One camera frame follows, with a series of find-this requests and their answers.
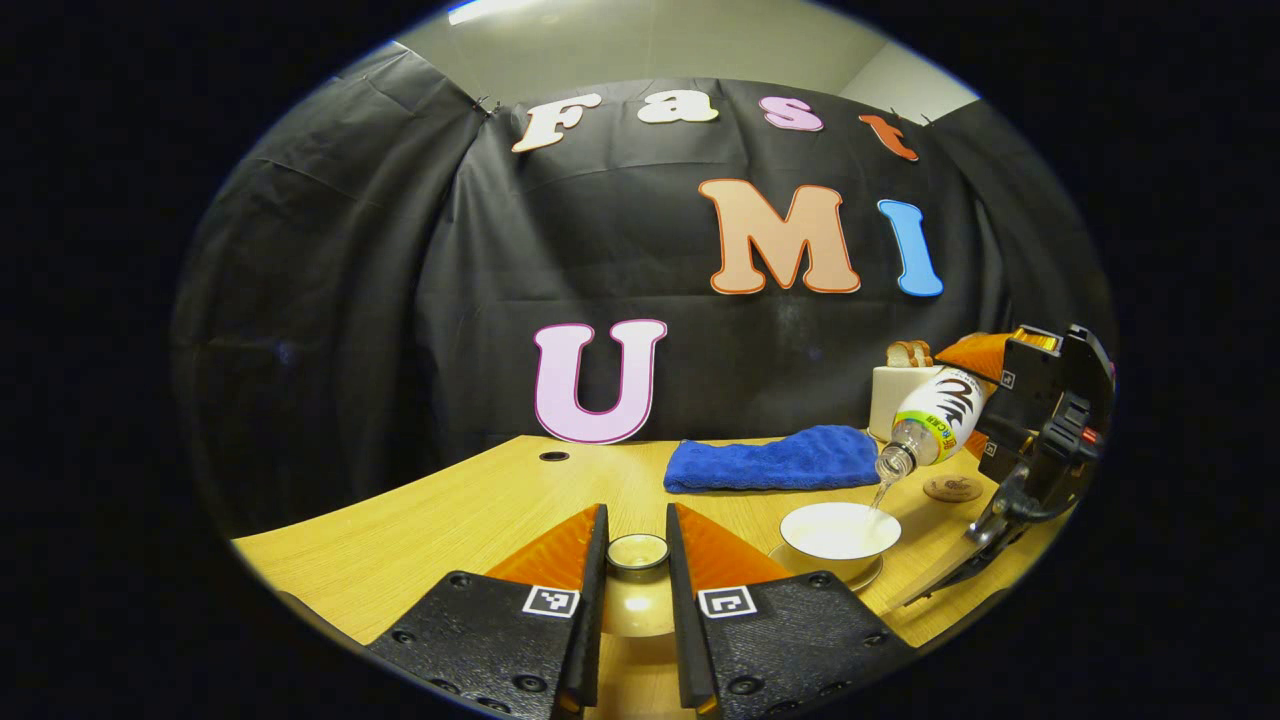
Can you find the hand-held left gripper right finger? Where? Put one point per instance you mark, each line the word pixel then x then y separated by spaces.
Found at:
pixel 682 620

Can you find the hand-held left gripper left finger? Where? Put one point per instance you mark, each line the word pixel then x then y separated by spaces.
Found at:
pixel 592 620

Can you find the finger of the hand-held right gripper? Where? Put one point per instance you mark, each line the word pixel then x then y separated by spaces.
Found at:
pixel 1030 365
pixel 1000 448

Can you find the white teacup lid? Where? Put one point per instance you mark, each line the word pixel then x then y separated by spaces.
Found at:
pixel 638 600

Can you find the clear water bottle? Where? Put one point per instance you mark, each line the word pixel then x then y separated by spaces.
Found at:
pixel 940 415

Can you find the white teacup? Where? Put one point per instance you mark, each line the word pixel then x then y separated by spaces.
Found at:
pixel 840 530

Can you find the toast bread slice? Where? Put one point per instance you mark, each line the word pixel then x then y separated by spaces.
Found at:
pixel 898 355
pixel 921 352

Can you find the white toaster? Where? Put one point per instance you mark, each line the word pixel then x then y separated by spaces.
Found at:
pixel 888 400

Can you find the blue towel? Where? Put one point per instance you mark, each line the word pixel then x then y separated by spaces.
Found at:
pixel 770 460

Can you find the white saucer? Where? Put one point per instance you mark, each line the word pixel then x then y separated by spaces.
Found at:
pixel 860 572

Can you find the black backdrop cloth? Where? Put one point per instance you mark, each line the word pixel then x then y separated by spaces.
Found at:
pixel 400 300

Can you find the ceiling light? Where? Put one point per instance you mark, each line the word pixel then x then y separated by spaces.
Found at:
pixel 500 10

